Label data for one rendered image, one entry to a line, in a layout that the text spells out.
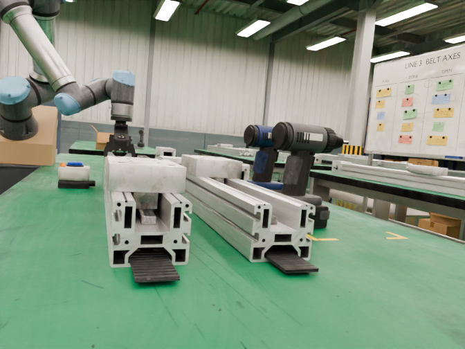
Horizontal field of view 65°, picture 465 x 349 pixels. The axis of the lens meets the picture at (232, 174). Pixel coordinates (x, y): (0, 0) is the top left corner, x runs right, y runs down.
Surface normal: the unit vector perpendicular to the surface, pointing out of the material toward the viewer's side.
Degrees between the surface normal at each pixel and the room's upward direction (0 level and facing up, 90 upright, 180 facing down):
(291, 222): 90
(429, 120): 90
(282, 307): 0
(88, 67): 90
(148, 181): 90
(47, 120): 43
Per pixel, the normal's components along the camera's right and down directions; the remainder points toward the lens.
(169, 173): 0.34, 0.11
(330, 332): 0.08, -0.99
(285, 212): -0.94, -0.05
